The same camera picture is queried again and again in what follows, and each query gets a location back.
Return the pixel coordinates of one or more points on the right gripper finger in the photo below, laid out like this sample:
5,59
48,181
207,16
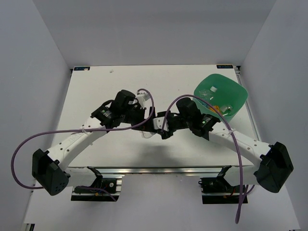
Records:
162,114
166,134

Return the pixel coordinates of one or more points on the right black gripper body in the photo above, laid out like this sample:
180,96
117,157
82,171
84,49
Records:
177,120

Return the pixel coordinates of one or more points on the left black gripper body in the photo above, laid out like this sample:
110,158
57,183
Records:
134,116

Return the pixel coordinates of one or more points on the blue cap water bottle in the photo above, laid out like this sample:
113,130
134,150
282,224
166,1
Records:
147,135

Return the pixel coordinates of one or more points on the large clear plastic bottle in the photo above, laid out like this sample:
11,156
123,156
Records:
206,94

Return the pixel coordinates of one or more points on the orange juice bottle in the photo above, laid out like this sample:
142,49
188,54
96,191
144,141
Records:
214,109

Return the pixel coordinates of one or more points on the clear bottle white label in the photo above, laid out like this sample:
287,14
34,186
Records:
213,89

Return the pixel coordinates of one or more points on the green plastic bin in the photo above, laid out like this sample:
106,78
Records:
228,92

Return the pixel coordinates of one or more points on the small bottle yellow cap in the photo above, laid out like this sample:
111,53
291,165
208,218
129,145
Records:
226,110

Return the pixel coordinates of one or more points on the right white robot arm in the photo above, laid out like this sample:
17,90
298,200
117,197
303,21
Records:
271,164

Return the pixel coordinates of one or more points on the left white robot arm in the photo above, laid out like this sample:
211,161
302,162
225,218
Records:
51,167

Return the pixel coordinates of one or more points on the left blue table sticker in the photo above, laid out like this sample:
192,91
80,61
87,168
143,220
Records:
81,68

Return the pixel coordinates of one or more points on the blue table sticker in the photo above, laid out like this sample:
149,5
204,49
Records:
81,68
224,66

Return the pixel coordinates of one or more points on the right blue table sticker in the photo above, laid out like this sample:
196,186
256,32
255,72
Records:
224,66

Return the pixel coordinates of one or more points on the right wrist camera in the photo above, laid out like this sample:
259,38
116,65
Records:
159,124

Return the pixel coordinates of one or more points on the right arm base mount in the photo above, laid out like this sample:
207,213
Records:
216,190

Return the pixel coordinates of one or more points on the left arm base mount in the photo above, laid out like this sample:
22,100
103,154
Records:
102,189

